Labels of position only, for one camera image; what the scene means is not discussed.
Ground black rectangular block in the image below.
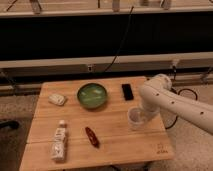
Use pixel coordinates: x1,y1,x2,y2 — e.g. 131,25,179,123
122,84,134,101

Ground white crumpled packet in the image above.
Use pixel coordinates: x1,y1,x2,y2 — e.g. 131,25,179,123
48,94,67,106

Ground black hanging cable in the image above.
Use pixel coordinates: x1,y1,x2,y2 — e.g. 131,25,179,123
101,5,136,73

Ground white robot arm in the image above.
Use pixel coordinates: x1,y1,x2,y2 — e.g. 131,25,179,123
139,74,213,135

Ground long workbench rail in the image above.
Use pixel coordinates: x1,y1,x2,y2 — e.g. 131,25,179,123
0,52,213,76

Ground green ceramic bowl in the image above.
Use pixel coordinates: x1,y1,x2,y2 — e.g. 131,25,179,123
77,83,108,109

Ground white plastic bottle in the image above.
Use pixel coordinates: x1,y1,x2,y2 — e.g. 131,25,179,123
51,120,67,162

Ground red chili pepper toy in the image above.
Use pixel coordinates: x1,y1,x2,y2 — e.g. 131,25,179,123
85,127,99,148

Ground wooden bamboo table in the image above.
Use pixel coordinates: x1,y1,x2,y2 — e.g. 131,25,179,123
20,76,174,171

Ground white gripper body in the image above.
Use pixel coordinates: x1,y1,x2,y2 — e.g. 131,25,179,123
140,104,160,121

